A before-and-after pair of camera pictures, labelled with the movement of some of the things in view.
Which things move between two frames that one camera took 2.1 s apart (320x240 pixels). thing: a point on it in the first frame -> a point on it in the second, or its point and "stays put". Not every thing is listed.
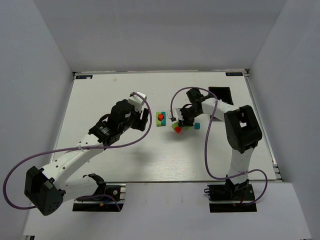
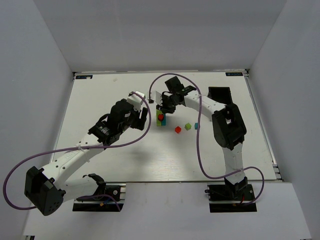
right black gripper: [184, 120] -> [167, 107]
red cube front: [178, 129] stays put
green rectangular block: [174, 125] -> [158, 112]
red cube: [160, 117] stays put
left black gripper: [139, 120] stays put
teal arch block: [163, 121] stays put
